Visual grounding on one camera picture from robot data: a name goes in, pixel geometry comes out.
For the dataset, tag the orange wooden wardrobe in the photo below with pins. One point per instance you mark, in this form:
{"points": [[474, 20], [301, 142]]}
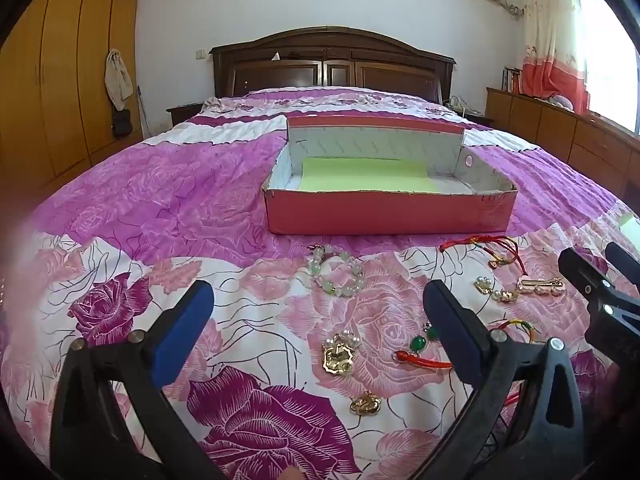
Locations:
{"points": [[65, 60]]}

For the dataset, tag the long wooden cabinet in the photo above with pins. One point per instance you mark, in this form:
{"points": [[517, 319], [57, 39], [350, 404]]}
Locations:
{"points": [[555, 125]]}

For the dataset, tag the white stick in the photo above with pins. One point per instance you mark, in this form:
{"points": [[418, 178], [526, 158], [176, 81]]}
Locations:
{"points": [[143, 112]]}

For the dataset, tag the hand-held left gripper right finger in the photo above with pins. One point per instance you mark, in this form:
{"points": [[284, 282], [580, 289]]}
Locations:
{"points": [[450, 325]]}

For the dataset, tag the black hanging bag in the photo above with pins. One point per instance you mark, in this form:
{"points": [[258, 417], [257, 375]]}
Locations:
{"points": [[121, 122]]}

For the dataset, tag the cream and orange curtain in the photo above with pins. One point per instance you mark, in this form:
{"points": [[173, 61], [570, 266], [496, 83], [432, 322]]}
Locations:
{"points": [[550, 50]]}

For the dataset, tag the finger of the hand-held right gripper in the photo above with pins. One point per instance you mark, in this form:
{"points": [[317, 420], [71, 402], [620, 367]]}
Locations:
{"points": [[625, 260], [580, 270]]}

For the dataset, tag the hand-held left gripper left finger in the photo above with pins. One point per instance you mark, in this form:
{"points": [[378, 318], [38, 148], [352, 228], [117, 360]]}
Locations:
{"points": [[182, 330]]}

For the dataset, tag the pale green paper piece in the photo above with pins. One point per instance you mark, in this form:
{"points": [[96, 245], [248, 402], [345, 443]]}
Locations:
{"points": [[631, 227]]}

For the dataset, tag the gold brooch with pearls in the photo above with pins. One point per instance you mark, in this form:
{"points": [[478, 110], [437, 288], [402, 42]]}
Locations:
{"points": [[340, 357]]}

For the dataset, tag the beige hanging towel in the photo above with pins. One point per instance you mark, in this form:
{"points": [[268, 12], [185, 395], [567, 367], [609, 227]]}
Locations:
{"points": [[118, 77]]}

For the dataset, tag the row of books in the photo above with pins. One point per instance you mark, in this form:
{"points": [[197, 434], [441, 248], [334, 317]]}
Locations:
{"points": [[512, 80]]}

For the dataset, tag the pink cardboard box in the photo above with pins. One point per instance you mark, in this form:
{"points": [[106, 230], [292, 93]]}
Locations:
{"points": [[385, 212]]}

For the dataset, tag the small gold pendant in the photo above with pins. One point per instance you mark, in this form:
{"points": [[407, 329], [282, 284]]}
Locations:
{"points": [[365, 402]]}

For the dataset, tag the bright window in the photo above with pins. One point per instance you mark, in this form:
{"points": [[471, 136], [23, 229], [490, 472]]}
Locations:
{"points": [[610, 70]]}

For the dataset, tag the pink pearl gold hair clip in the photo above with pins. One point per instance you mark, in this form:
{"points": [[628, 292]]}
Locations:
{"points": [[537, 286]]}

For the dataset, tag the dark wooden headboard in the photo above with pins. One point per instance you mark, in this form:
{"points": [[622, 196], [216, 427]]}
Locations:
{"points": [[300, 75]]}

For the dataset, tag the pink floral bedspread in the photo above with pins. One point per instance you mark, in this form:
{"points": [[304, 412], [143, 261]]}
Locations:
{"points": [[175, 185]]}

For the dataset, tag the grey cloth bundle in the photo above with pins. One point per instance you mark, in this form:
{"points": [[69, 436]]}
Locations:
{"points": [[562, 102]]}

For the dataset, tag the pale green paper sheet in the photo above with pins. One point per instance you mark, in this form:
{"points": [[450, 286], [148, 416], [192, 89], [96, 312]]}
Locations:
{"points": [[365, 175]]}

